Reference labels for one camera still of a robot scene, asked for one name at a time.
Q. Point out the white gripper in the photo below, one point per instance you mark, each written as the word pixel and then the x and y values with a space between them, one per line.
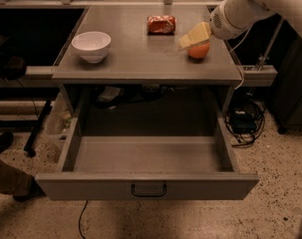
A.
pixel 222 24

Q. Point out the orange fruit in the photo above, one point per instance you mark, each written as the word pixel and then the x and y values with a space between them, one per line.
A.
pixel 199 52

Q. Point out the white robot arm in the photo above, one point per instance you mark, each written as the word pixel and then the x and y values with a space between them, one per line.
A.
pixel 231 18

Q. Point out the open grey top drawer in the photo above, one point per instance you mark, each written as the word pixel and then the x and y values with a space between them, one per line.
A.
pixel 107 151

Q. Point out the crushed red soda can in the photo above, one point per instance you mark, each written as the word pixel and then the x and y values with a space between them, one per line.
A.
pixel 164 24

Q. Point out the grey metal cabinet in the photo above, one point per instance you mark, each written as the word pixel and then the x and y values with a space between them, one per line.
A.
pixel 137 58

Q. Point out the white ceramic bowl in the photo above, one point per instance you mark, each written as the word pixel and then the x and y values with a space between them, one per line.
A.
pixel 92 46

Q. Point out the black shoe upper left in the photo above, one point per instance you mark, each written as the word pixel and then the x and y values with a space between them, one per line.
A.
pixel 6 139

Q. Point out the black shoe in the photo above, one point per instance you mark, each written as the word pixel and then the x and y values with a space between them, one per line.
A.
pixel 34 192
pixel 6 139

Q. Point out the person's leg brown trousers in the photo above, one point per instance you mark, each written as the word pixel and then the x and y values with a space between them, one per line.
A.
pixel 14 181

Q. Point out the black drawer handle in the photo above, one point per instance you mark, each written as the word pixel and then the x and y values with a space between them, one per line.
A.
pixel 148 190

